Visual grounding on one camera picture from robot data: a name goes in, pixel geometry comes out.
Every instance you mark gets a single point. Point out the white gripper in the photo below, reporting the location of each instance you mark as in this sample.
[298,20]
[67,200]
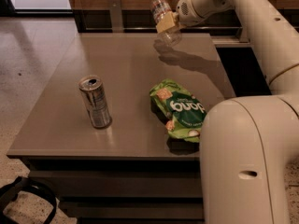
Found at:
[188,11]

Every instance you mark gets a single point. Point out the green snack bag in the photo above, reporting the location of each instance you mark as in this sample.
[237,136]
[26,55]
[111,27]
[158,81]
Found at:
[184,112]

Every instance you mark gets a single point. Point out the silver drink can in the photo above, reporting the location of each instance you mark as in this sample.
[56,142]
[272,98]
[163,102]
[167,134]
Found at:
[92,91]

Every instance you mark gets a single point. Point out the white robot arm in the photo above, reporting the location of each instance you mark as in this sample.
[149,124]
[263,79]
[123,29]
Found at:
[246,142]

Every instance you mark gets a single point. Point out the grey drawer cabinet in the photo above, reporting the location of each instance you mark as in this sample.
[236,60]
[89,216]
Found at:
[130,172]

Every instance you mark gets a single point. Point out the left metal bracket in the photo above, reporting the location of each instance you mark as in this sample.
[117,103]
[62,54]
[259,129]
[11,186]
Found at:
[116,16]

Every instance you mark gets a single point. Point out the wooden wall counter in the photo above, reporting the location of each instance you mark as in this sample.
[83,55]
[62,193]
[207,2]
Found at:
[124,3]

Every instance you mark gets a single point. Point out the clear plastic water bottle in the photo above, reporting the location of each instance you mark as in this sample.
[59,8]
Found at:
[158,9]

